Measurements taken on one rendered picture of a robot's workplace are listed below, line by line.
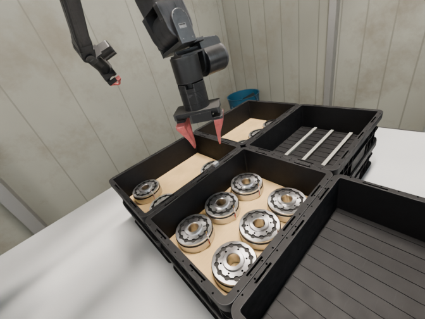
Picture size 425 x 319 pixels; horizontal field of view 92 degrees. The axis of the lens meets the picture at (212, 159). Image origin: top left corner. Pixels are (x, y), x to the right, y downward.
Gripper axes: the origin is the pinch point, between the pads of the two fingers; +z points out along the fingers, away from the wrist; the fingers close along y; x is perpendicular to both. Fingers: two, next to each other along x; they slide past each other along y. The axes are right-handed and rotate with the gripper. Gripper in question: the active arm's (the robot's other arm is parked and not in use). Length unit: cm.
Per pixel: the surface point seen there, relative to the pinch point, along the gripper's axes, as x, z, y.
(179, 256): 20.8, 13.6, 7.4
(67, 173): -104, 58, 157
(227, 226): 6.8, 23.5, -0.7
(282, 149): -28.0, 23.4, -23.8
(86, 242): -4, 37, 59
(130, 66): -177, -11, 89
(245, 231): 11.3, 20.6, -5.6
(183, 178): -19.1, 23.4, 16.4
